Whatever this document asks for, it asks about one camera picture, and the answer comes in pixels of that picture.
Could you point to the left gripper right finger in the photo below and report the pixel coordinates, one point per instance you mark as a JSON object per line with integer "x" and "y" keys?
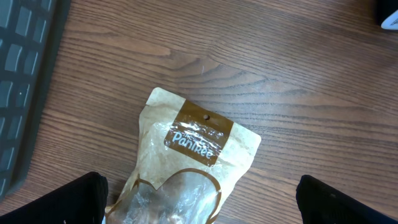
{"x": 320, "y": 203}

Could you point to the grey plastic mesh basket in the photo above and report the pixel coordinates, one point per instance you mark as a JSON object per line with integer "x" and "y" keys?
{"x": 31, "y": 32}

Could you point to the brown snack packet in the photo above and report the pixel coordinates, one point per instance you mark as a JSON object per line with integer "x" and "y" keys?
{"x": 189, "y": 160}

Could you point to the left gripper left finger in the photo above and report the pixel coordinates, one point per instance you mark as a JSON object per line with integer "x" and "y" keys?
{"x": 82, "y": 200}

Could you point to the white barcode scanner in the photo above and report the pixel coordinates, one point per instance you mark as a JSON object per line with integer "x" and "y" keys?
{"x": 391, "y": 21}

